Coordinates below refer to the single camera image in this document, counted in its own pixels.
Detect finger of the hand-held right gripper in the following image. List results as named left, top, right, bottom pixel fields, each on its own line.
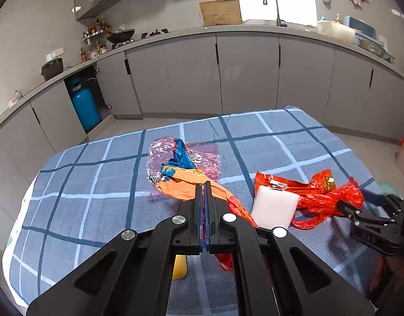
left=335, top=198, right=404, bottom=257
left=362, top=189, right=403, bottom=219

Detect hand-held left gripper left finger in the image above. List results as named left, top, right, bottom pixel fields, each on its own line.
left=26, top=181, right=206, bottom=316

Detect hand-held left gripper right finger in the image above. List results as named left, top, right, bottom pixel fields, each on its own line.
left=204, top=181, right=375, bottom=316

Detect orange and blue snack wrapper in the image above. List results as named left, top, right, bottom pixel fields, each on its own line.
left=151, top=138, right=258, bottom=280

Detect red plastic bag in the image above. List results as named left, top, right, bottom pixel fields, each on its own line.
left=254, top=169, right=364, bottom=230

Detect white foam sheet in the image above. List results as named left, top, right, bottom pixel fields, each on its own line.
left=251, top=185, right=300, bottom=229

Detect green round stool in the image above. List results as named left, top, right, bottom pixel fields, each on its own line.
left=378, top=181, right=403, bottom=201

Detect pink plastic wrap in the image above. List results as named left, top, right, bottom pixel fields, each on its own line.
left=147, top=136, right=220, bottom=185

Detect red snack packet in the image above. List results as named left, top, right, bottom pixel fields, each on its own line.
left=255, top=171, right=316, bottom=194

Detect blue checked tablecloth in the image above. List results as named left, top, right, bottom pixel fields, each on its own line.
left=3, top=105, right=404, bottom=316

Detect metal basin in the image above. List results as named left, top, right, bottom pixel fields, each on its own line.
left=358, top=38, right=387, bottom=56

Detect grey base cabinets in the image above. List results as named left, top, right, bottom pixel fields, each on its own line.
left=0, top=31, right=404, bottom=251

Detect blue gas cylinder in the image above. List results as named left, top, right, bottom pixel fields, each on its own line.
left=68, top=76, right=102, bottom=132

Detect blue dish rack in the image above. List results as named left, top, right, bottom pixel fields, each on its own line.
left=343, top=16, right=383, bottom=45

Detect white plastic basin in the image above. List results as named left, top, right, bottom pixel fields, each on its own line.
left=317, top=21, right=356, bottom=43

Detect grey countertop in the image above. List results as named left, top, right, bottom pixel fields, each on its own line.
left=0, top=23, right=404, bottom=135

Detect gas stove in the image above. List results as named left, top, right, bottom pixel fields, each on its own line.
left=110, top=28, right=171, bottom=48

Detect black wok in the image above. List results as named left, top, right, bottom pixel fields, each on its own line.
left=106, top=29, right=136, bottom=44

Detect large wooden cutting board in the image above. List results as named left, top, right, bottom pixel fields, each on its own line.
left=199, top=0, right=243, bottom=26

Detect dark rice cooker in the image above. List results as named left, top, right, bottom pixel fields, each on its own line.
left=41, top=57, right=64, bottom=81

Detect metal spice rack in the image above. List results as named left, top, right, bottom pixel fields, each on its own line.
left=81, top=16, right=109, bottom=60

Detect black sink faucet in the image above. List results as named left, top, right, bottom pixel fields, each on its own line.
left=263, top=0, right=287, bottom=27

